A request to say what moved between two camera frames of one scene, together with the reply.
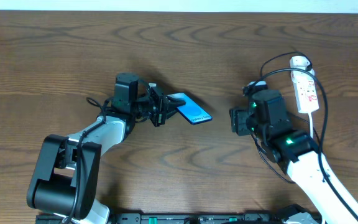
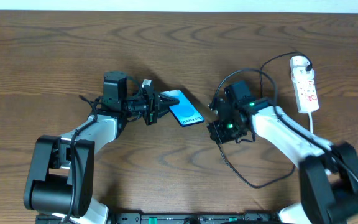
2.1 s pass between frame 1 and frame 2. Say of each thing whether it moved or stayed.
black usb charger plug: stayed
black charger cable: moved
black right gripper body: moved
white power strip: stayed
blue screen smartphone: moved
